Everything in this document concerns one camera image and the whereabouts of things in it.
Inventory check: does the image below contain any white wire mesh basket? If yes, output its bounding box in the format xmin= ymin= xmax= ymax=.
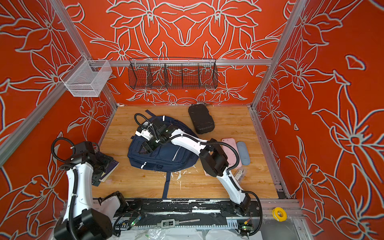
xmin=61 ymin=60 xmax=112 ymax=98

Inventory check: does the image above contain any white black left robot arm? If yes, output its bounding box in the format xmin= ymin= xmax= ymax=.
xmin=51 ymin=137 xmax=128 ymax=240

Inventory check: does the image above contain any navy blue student backpack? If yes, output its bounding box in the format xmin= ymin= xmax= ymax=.
xmin=127 ymin=109 xmax=200 ymax=199

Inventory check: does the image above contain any yellow tape roll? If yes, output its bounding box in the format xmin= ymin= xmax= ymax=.
xmin=272 ymin=207 xmax=288 ymax=222

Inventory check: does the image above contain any black wire wall basket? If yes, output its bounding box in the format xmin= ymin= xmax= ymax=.
xmin=128 ymin=58 xmax=219 ymax=90

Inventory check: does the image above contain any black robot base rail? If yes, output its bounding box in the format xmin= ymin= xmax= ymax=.
xmin=114 ymin=199 xmax=262 ymax=218

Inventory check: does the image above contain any brown bent metal bar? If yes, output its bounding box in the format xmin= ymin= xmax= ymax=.
xmin=55 ymin=217 xmax=64 ymax=229

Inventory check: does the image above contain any black hard zip case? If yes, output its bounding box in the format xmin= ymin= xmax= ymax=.
xmin=188 ymin=104 xmax=215 ymax=135

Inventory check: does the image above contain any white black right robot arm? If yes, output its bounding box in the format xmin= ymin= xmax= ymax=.
xmin=135 ymin=124 xmax=263 ymax=217

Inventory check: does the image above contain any pink pencil case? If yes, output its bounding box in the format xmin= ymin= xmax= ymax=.
xmin=221 ymin=137 xmax=243 ymax=169

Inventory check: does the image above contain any grey blue glasses case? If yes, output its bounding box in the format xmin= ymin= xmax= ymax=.
xmin=237 ymin=142 xmax=251 ymax=166

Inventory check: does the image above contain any purple notebook yellow label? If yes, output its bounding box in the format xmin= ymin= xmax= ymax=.
xmin=100 ymin=160 xmax=120 ymax=182

